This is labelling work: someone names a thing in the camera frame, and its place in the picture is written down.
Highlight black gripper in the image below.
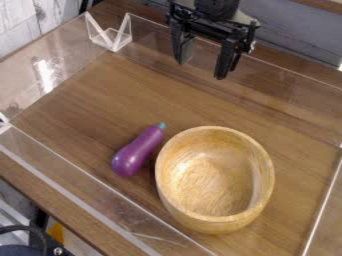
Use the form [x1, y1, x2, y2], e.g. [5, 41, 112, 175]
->
[167, 0, 260, 80]

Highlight purple toy eggplant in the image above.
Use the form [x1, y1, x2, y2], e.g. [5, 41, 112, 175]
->
[111, 122, 165, 177]

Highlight brown wooden bowl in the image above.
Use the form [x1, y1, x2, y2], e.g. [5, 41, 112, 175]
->
[155, 126, 275, 234]

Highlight clear acrylic tray walls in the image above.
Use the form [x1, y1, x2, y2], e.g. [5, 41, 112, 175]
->
[0, 15, 342, 256]

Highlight black clamp with screw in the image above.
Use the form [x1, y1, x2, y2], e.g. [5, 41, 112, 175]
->
[28, 232, 75, 256]

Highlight clear acrylic corner bracket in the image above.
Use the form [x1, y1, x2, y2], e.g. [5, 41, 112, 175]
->
[84, 13, 132, 52]

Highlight black cable bottom left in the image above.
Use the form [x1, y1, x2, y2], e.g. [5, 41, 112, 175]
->
[0, 225, 49, 256]

